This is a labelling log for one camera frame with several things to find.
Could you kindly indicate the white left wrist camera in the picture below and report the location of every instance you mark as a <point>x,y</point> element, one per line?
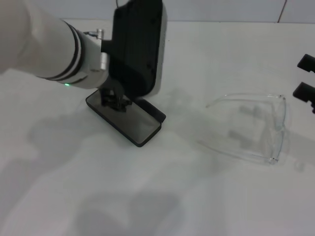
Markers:
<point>137,37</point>

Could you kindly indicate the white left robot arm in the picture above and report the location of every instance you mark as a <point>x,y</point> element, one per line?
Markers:
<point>37,44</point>

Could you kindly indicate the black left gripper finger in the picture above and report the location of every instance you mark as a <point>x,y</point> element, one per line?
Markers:
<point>123,105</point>
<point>107,102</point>

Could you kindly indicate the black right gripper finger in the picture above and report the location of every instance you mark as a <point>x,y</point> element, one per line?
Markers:
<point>306,93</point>
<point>308,62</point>

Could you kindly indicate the clear plastic glasses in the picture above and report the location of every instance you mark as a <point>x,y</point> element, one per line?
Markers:
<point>280,127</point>

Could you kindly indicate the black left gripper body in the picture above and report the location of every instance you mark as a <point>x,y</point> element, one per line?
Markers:
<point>114,88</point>

